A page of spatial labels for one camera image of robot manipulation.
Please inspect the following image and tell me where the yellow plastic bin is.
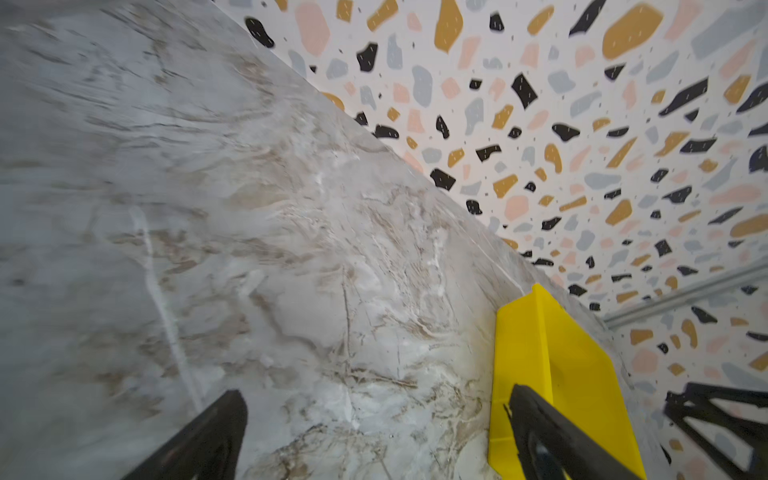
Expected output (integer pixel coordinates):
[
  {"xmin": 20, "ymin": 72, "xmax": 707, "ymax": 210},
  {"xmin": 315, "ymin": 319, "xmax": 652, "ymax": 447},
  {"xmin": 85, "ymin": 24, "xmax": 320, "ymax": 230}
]
[{"xmin": 488, "ymin": 284, "xmax": 646, "ymax": 479}]

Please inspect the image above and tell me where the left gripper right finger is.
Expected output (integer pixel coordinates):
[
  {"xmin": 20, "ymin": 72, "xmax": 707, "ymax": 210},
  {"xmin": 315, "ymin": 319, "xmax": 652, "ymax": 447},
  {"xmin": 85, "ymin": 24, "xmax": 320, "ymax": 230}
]
[{"xmin": 507, "ymin": 385, "xmax": 638, "ymax": 480}]

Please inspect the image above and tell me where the right aluminium corner post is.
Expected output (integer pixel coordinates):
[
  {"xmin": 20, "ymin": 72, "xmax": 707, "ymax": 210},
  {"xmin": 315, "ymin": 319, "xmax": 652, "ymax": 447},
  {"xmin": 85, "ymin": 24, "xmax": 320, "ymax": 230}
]
[{"xmin": 600, "ymin": 258, "xmax": 767, "ymax": 329}]

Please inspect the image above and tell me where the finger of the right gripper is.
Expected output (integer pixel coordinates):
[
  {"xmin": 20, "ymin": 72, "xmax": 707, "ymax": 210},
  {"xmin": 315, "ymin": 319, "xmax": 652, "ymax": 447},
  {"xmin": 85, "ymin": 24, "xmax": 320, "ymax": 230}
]
[{"xmin": 663, "ymin": 383, "xmax": 767, "ymax": 479}]

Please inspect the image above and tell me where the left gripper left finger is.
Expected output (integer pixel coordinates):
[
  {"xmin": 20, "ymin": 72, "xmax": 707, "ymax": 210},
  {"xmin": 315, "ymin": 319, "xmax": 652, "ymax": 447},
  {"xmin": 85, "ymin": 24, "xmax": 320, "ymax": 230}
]
[{"xmin": 124, "ymin": 390, "xmax": 248, "ymax": 480}]

